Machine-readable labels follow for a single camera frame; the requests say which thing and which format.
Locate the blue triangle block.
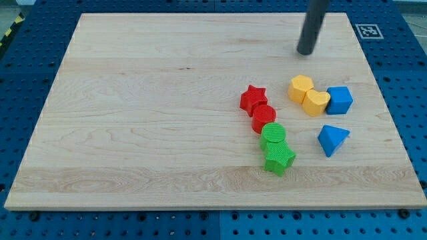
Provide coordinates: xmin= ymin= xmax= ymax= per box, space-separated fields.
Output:
xmin=318 ymin=125 xmax=350 ymax=157

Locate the blue cube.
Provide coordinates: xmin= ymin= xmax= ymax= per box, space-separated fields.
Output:
xmin=326 ymin=86 xmax=353 ymax=115

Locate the red star block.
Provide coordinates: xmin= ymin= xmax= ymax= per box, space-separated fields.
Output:
xmin=240 ymin=85 xmax=268 ymax=117

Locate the red cylinder block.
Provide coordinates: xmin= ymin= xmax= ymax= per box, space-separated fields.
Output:
xmin=252 ymin=105 xmax=277 ymax=134

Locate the green cylinder block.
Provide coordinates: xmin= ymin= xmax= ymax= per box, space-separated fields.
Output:
xmin=260 ymin=122 xmax=286 ymax=150

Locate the wooden board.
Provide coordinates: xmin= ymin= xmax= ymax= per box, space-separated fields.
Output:
xmin=5 ymin=13 xmax=426 ymax=211

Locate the green star block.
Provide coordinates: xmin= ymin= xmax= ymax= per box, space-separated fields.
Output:
xmin=264 ymin=141 xmax=296 ymax=177

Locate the yellow hexagon block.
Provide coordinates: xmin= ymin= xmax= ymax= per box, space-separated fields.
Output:
xmin=288 ymin=75 xmax=314 ymax=103

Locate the yellow heart block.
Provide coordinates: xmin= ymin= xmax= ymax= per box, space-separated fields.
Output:
xmin=302 ymin=89 xmax=331 ymax=117

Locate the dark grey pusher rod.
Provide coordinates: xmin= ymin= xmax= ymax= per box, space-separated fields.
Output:
xmin=297 ymin=0 xmax=331 ymax=55

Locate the white fiducial marker tag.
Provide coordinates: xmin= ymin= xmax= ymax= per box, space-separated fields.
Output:
xmin=355 ymin=23 xmax=384 ymax=39

